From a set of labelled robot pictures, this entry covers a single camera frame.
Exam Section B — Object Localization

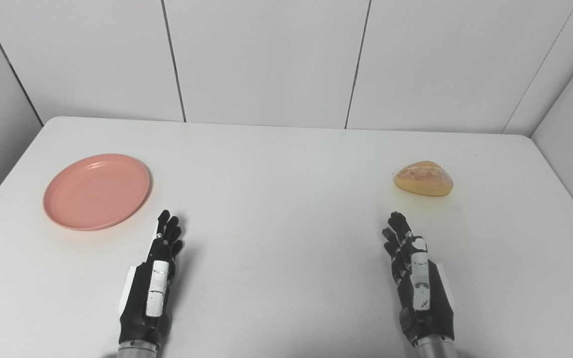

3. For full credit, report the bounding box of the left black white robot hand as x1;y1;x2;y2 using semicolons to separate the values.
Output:
118;209;185;347

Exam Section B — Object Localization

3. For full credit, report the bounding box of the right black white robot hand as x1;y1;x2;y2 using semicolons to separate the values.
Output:
382;211;456;347

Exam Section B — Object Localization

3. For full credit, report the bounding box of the pink round plate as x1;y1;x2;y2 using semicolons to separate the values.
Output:
43;153;152;231

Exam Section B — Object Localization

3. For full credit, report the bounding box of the golden bread roll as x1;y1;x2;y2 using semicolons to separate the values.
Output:
394;160;454;197

